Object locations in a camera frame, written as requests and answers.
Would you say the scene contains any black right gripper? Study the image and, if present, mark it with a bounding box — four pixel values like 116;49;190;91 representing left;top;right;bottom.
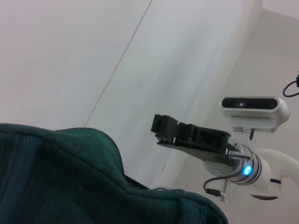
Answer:
150;113;231;155

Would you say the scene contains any dark teal lunch bag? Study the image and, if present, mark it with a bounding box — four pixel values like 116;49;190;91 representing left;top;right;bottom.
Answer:
0;123;231;224

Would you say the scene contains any grey right wrist mount plate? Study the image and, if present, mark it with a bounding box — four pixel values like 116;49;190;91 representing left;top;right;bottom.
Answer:
157;141;236;176

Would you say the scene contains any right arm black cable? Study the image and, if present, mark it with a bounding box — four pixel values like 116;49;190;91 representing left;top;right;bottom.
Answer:
202;174;235;197

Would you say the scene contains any white head depth camera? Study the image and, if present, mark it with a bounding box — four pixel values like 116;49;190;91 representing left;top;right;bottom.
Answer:
220;95;291;140

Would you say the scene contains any dark blue looped cable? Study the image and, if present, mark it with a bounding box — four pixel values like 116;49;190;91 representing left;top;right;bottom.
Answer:
282;70;299;98

